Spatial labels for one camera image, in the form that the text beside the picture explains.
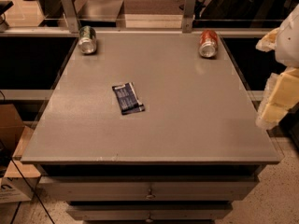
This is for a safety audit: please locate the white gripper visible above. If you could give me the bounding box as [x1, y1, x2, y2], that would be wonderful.
[256, 5, 299, 130]

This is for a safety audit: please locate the green soda can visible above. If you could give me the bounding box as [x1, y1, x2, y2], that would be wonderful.
[78, 26, 97, 54]

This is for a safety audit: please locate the dark blue snack packet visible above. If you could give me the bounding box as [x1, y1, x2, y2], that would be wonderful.
[112, 82, 145, 115]

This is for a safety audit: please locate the upper drawer knob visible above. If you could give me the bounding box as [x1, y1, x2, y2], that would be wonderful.
[145, 189, 155, 200]

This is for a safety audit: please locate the drawer knob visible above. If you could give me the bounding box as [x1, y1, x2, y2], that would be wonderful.
[145, 214, 154, 223]
[145, 189, 155, 200]

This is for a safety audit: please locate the lower drawer knob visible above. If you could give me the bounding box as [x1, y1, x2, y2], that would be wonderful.
[145, 214, 154, 223]

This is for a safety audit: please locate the lower grey drawer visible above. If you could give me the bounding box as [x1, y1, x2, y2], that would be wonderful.
[66, 203, 232, 221]

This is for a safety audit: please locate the grey drawer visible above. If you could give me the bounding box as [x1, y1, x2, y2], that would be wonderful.
[66, 203, 232, 221]
[39, 176, 259, 202]

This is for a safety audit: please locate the upper grey drawer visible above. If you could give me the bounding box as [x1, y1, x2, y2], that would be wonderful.
[39, 176, 259, 202]

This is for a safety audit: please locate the brown cardboard box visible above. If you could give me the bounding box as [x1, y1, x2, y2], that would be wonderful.
[0, 104, 34, 160]

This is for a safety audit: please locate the white labelled box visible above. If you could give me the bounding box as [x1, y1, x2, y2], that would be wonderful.
[0, 161, 41, 203]

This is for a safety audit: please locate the right metal bracket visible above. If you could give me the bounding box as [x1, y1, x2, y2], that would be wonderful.
[181, 0, 196, 33]

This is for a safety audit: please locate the metal bracket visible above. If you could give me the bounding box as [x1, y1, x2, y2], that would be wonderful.
[61, 0, 79, 34]
[181, 0, 196, 33]

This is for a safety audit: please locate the left metal bracket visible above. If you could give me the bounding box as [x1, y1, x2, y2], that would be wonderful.
[61, 0, 79, 34]

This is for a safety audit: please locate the black cable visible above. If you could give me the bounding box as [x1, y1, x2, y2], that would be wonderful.
[0, 140, 55, 224]

